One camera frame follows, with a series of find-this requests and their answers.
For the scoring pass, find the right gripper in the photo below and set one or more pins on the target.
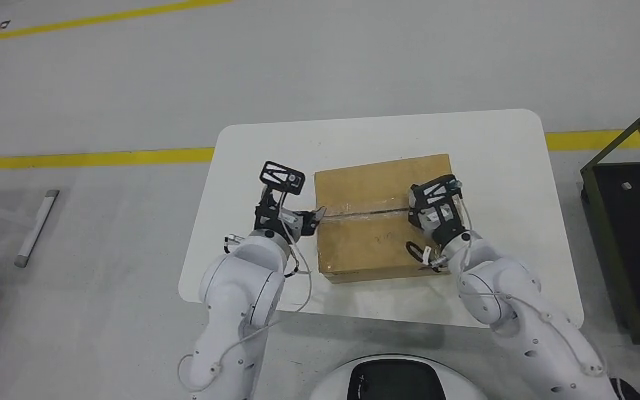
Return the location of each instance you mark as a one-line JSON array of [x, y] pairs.
[[436, 216]]

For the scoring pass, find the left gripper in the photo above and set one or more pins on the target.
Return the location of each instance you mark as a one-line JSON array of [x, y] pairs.
[[291, 223]]

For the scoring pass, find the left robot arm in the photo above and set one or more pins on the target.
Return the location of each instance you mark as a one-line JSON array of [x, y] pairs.
[[240, 290]]

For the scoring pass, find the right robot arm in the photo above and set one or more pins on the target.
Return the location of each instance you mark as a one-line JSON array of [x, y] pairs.
[[520, 310]]

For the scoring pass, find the large brown cardboard carton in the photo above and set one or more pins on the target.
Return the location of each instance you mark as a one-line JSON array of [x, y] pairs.
[[376, 220]]

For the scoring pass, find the robot body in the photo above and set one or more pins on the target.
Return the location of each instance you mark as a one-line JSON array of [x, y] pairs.
[[397, 380]]

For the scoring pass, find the dark green metal cart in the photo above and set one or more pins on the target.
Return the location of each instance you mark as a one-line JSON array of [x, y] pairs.
[[615, 235]]

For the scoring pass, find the white tube with grey ends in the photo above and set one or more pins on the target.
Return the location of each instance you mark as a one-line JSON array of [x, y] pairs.
[[36, 227]]

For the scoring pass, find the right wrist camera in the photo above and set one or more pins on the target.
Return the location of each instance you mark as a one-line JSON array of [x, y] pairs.
[[434, 192]]

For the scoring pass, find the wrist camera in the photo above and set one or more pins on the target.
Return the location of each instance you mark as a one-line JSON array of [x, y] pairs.
[[281, 177], [434, 192]]

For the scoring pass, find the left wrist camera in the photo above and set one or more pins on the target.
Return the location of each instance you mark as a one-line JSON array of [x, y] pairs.
[[281, 177]]

